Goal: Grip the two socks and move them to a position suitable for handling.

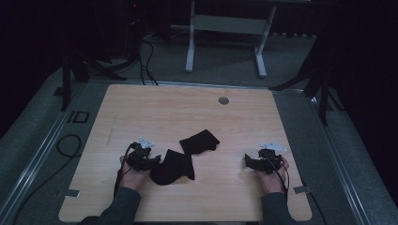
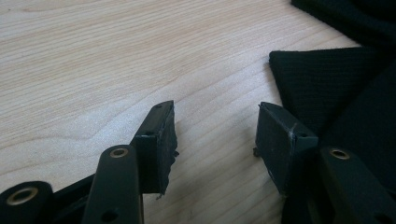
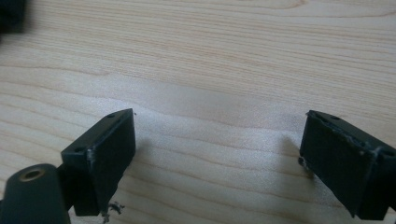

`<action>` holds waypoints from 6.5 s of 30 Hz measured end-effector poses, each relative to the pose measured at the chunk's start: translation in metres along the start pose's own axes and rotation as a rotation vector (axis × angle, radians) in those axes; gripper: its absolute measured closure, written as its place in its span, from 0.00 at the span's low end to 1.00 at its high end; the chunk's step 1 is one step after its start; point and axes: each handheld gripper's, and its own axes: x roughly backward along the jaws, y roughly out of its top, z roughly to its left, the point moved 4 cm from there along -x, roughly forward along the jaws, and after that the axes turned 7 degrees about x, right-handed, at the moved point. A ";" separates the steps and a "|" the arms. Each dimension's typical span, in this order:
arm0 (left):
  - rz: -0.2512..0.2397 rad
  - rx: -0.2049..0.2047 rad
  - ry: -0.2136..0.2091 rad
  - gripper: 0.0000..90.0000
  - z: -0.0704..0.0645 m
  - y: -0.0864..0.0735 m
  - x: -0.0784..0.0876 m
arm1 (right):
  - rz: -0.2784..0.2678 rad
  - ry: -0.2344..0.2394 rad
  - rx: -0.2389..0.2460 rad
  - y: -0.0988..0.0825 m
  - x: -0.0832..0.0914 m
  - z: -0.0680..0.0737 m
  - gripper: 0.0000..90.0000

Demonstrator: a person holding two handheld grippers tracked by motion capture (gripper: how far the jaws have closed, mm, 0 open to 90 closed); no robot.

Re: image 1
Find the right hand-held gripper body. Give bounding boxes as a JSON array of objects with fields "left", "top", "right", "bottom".
[{"left": 256, "top": 142, "right": 287, "bottom": 175}]

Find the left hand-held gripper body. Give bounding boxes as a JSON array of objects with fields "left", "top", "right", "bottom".
[{"left": 126, "top": 136, "right": 156, "bottom": 172}]

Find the black sock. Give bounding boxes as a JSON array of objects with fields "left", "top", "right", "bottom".
[
  {"left": 149, "top": 148, "right": 196, "bottom": 187},
  {"left": 178, "top": 128, "right": 221, "bottom": 157}
]

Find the person's right hand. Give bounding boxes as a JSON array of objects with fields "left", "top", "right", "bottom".
[{"left": 256, "top": 156, "right": 291, "bottom": 195}]

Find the person's left hand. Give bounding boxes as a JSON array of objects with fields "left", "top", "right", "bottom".
[{"left": 119, "top": 156, "right": 150, "bottom": 192}]

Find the grey tape piece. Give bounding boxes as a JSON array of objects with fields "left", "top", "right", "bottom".
[
  {"left": 293, "top": 185, "right": 313, "bottom": 195},
  {"left": 63, "top": 188, "right": 82, "bottom": 199}
]

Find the black tripod stand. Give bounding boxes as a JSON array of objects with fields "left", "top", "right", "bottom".
[
  {"left": 268, "top": 37, "right": 346, "bottom": 127},
  {"left": 60, "top": 31, "right": 128, "bottom": 113}
]

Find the left hand-held gripper cable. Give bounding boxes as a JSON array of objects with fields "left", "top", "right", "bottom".
[{"left": 113, "top": 142, "right": 136, "bottom": 197}]

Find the hand-held gripper cable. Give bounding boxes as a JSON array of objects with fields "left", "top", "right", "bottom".
[
  {"left": 265, "top": 153, "right": 291, "bottom": 203},
  {"left": 113, "top": 142, "right": 136, "bottom": 197}
]

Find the right hand-held gripper cable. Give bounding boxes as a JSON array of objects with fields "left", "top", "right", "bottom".
[{"left": 265, "top": 153, "right": 291, "bottom": 203}]

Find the metal floor rail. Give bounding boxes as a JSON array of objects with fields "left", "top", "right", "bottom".
[
  {"left": 0, "top": 82, "right": 92, "bottom": 225},
  {"left": 294, "top": 88, "right": 374, "bottom": 225}
]

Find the black floor cable bundle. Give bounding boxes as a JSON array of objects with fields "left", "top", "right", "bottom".
[{"left": 136, "top": 37, "right": 160, "bottom": 86}]

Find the white metal desk frame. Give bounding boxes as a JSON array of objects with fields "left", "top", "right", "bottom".
[{"left": 184, "top": 0, "right": 279, "bottom": 79}]

